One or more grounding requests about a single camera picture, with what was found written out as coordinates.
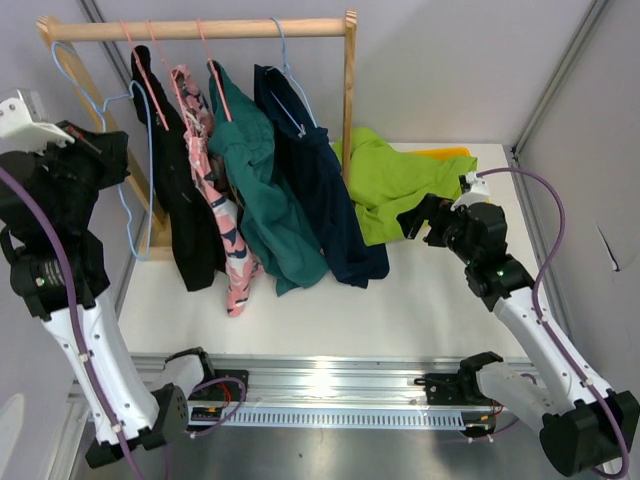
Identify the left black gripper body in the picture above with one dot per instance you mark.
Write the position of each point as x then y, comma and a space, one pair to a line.
80, 167

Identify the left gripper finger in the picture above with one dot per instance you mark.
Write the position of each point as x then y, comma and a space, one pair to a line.
79, 138
113, 157

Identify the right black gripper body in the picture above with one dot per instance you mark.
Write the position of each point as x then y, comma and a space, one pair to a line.
448, 232

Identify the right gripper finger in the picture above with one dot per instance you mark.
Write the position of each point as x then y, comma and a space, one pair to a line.
432, 206
411, 223

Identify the lime green shorts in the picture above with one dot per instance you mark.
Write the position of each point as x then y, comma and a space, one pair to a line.
384, 183

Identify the pink hanger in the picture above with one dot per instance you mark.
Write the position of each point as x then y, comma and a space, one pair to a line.
165, 65
214, 72
142, 72

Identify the black shorts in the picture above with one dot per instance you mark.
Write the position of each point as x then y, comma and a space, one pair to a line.
196, 245

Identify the teal green shorts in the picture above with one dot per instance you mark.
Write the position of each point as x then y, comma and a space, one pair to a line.
273, 223

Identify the pink patterned shorts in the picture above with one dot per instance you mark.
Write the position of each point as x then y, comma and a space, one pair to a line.
210, 179

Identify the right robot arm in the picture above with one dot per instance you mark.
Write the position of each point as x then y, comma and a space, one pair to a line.
580, 420

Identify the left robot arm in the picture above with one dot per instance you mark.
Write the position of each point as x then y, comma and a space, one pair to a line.
57, 269

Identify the navy blue shorts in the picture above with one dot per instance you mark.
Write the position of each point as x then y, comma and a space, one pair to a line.
313, 172

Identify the yellow plastic tray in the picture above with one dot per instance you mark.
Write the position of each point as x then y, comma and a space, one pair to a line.
443, 154

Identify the wooden clothes rack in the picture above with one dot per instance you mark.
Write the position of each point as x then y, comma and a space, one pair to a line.
51, 30

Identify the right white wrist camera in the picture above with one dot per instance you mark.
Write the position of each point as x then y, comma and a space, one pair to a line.
474, 189

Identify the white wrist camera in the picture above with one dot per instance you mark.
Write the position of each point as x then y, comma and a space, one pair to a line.
24, 121
474, 189

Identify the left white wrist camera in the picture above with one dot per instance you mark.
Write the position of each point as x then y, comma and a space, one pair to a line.
24, 121

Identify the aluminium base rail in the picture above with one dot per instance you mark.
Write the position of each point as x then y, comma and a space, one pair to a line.
335, 382

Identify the slotted cable duct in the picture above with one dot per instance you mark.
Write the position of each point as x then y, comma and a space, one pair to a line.
333, 418

